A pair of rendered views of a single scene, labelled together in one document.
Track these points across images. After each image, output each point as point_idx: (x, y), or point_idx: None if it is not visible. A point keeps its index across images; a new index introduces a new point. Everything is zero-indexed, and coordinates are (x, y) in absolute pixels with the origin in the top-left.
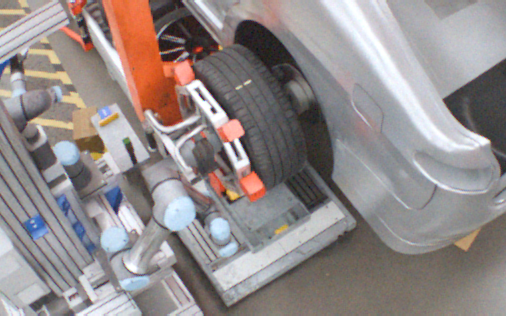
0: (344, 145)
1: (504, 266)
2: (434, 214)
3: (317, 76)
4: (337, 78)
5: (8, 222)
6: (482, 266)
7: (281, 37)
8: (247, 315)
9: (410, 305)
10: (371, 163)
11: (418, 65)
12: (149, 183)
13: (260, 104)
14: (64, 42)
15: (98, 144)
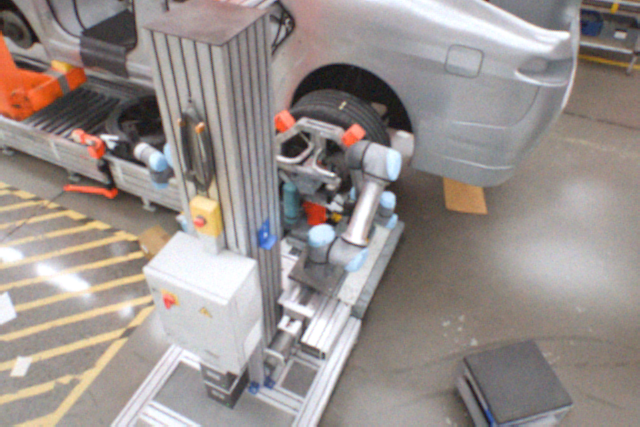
0: (429, 119)
1: (520, 212)
2: (533, 118)
3: (402, 71)
4: (428, 56)
5: (249, 229)
6: (505, 218)
7: (358, 60)
8: (379, 318)
9: (481, 260)
10: (463, 113)
11: (496, 8)
12: (355, 153)
13: (360, 114)
14: (79, 200)
15: None
